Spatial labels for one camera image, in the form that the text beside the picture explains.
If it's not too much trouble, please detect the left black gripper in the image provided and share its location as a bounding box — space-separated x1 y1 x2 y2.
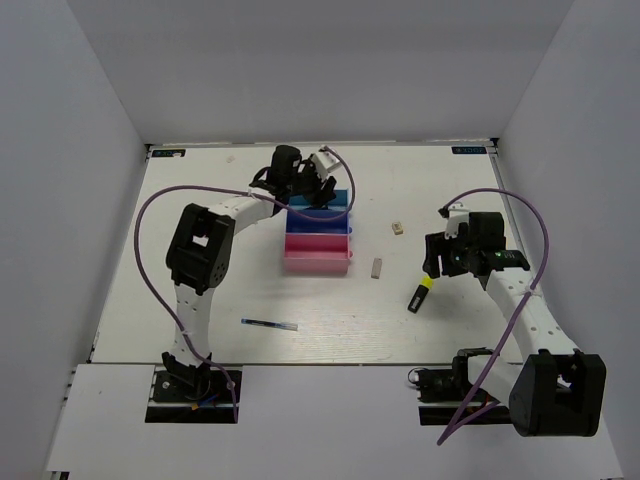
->
287 153 337 208

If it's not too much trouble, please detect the yellow cap black highlighter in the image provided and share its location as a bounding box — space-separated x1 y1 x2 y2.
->
407 275 434 314

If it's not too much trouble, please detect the small yellowish eraser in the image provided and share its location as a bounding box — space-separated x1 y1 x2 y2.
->
391 222 404 235

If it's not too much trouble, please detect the grey long eraser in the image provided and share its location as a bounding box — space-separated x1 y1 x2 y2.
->
371 258 383 279

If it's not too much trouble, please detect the blue ink pen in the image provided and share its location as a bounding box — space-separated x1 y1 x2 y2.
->
241 318 298 331

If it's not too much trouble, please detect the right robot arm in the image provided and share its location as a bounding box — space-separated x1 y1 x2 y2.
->
421 204 606 437

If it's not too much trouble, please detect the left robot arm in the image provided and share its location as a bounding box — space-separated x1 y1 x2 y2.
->
162 145 341 399

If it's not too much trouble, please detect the blue plastic bin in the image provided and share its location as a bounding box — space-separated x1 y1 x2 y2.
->
285 209 351 235

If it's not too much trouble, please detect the pink plastic bin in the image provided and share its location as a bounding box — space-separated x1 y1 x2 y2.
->
283 233 352 275

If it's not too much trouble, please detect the right corner label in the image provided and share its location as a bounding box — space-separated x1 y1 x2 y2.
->
451 145 487 155

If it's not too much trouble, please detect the corner label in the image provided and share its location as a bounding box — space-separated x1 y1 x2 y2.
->
451 145 487 155
151 149 186 158

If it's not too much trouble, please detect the left corner label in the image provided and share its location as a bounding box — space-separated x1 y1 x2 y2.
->
151 149 186 158

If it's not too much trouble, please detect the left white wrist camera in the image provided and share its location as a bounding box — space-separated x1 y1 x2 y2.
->
308 146 341 180

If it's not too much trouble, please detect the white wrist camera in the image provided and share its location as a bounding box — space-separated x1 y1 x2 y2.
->
308 146 341 180
438 201 470 240

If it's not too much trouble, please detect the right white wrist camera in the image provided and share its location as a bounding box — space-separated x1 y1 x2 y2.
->
438 201 470 240

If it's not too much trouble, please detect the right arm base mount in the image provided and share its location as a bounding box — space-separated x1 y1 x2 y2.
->
407 368 511 426

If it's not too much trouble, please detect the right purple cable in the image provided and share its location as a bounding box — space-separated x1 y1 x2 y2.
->
436 187 552 447

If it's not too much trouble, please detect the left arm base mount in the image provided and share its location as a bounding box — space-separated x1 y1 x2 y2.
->
145 369 236 425

